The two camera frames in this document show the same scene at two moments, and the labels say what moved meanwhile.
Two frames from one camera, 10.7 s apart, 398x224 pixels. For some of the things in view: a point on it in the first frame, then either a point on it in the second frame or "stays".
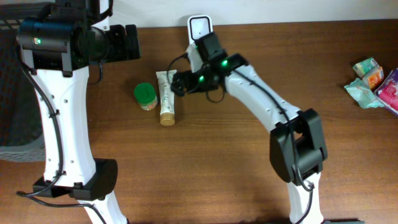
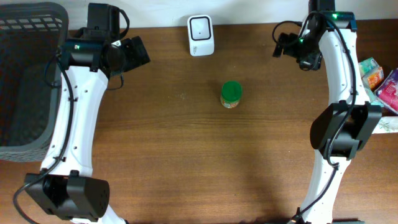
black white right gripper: [183, 82] → [282, 43]
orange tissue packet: [374, 79] stays
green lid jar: [145, 95] → [231, 94]
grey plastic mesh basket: [21, 127] stays
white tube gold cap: [166, 81] → [387, 124]
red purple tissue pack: [387, 93] stays
